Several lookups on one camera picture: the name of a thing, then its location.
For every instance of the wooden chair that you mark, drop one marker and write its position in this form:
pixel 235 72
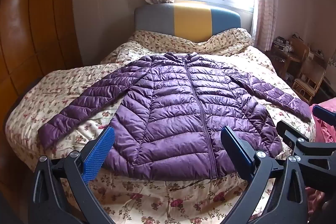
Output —
pixel 312 74

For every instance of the purple puffer jacket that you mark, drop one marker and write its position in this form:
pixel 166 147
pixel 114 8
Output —
pixel 183 108

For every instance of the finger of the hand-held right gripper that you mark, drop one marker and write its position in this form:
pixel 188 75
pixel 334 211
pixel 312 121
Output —
pixel 288 132
pixel 325 116

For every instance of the wooden desk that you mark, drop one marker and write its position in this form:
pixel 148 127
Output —
pixel 286 57

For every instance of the pink cloth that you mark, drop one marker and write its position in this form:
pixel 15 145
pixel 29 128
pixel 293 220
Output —
pixel 320 134

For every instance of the floral quilt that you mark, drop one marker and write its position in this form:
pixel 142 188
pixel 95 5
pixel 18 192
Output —
pixel 170 203

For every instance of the brown wooden wardrobe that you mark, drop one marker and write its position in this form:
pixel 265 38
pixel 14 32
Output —
pixel 39 29

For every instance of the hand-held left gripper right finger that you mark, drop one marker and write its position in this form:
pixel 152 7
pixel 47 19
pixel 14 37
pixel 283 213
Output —
pixel 236 153

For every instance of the clutter on desk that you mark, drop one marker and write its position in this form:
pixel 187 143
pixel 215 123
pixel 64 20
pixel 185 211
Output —
pixel 282 43

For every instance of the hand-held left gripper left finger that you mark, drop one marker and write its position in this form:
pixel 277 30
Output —
pixel 100 151

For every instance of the grey yellow blue headboard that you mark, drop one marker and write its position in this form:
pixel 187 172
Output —
pixel 191 22

